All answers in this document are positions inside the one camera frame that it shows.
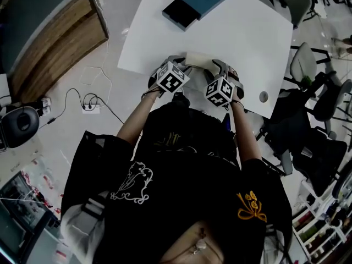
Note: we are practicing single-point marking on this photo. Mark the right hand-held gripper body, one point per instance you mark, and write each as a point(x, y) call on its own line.
point(220, 91)

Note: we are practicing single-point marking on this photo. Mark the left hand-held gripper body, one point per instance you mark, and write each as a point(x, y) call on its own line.
point(171, 78)

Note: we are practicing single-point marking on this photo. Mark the white rectangular block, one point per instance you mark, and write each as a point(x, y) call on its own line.
point(199, 60)

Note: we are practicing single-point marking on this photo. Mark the person's left forearm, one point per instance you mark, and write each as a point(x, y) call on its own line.
point(136, 120)

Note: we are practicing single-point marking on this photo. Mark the person's right forearm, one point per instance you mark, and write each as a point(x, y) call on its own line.
point(246, 136)

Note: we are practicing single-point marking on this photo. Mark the beige shell chair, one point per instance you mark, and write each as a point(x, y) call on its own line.
point(303, 63)

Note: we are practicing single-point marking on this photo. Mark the tall black office chair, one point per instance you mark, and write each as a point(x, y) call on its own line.
point(286, 122)

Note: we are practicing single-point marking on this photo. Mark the white power strip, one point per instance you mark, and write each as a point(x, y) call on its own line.
point(90, 109)

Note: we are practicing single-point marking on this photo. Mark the person's black embroidered shirt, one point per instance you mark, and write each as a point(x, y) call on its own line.
point(178, 180)

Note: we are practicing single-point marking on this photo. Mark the wooden platform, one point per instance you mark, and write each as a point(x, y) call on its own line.
point(55, 48)

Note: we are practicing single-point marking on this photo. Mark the black mesh office chair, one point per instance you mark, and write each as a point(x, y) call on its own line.
point(321, 158)

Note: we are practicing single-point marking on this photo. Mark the pile of clear red-label packets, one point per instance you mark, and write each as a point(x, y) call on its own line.
point(44, 180)

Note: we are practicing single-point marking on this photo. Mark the dark glass cabinet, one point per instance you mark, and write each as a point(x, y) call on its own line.
point(22, 202)

